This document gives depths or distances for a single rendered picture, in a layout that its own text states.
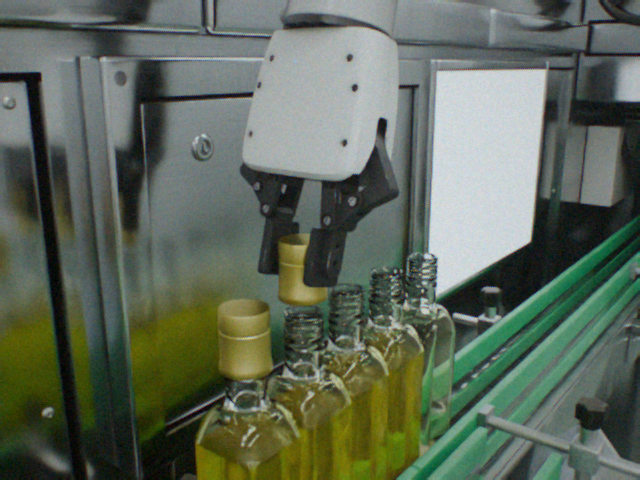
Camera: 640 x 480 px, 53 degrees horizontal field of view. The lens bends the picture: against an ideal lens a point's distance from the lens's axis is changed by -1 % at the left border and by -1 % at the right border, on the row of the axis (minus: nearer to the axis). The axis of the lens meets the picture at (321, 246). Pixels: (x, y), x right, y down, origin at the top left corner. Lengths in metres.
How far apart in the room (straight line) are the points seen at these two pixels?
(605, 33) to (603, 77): 0.09
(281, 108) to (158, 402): 0.27
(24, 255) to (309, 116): 0.23
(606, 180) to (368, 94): 1.23
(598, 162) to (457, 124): 0.73
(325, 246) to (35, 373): 0.24
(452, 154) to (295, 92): 0.50
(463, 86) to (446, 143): 0.08
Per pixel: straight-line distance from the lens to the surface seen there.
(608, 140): 1.59
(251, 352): 0.42
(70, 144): 0.50
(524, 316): 1.01
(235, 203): 0.58
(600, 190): 1.61
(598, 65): 1.47
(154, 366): 0.55
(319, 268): 0.43
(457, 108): 0.91
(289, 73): 0.45
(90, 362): 0.55
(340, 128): 0.41
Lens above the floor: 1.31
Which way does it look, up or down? 16 degrees down
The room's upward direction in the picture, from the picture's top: straight up
